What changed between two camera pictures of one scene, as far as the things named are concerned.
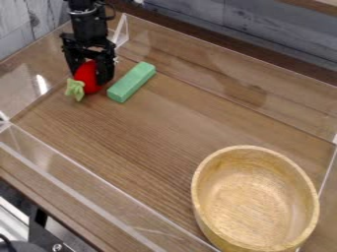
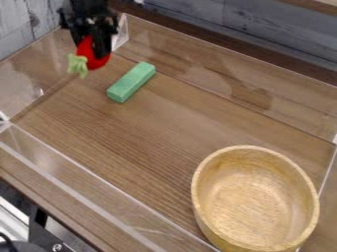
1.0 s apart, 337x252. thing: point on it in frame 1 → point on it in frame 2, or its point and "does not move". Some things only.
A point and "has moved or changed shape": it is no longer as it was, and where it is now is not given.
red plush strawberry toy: [86, 81] has moved or changed shape
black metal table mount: [52, 234] does not move
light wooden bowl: [256, 200] does not move
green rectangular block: [130, 82] does not move
